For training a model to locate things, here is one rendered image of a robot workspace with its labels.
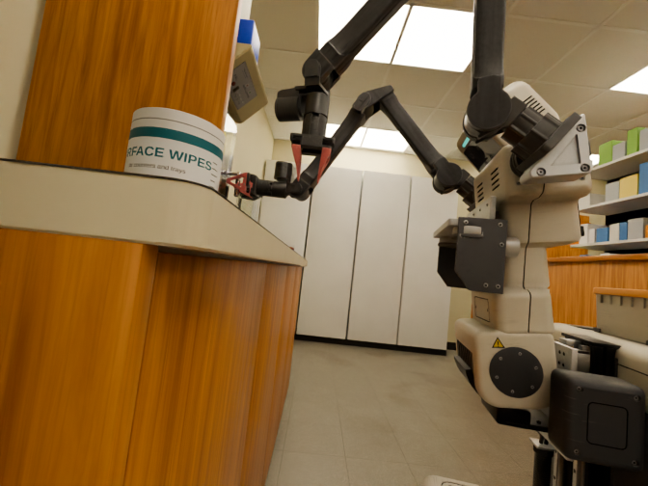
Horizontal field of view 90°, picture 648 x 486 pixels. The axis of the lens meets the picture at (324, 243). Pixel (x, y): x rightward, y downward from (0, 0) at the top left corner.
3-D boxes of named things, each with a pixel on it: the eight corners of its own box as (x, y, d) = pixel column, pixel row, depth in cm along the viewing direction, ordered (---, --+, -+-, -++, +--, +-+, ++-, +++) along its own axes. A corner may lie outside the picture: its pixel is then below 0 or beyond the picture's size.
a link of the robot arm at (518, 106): (535, 110, 59) (526, 119, 64) (489, 78, 61) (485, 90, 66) (497, 150, 62) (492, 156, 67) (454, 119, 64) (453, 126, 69)
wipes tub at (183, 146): (94, 209, 42) (112, 99, 43) (147, 224, 55) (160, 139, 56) (194, 221, 42) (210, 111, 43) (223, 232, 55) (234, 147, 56)
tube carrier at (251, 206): (223, 243, 124) (229, 189, 126) (237, 246, 135) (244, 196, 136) (248, 245, 121) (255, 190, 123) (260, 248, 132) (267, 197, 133)
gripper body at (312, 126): (291, 150, 79) (295, 121, 79) (333, 155, 79) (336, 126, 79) (288, 140, 72) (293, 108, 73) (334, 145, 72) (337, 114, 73)
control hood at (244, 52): (205, 71, 91) (211, 38, 91) (235, 122, 123) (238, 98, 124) (247, 76, 91) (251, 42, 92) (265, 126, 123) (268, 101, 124)
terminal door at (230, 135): (187, 219, 88) (207, 80, 91) (221, 231, 119) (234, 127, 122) (190, 220, 88) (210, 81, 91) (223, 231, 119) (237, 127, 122)
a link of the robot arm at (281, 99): (319, 57, 71) (331, 74, 79) (272, 62, 74) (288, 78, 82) (315, 113, 71) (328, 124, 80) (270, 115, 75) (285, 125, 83)
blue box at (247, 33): (216, 44, 94) (220, 15, 95) (226, 66, 104) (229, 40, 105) (250, 48, 94) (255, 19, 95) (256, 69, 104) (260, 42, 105)
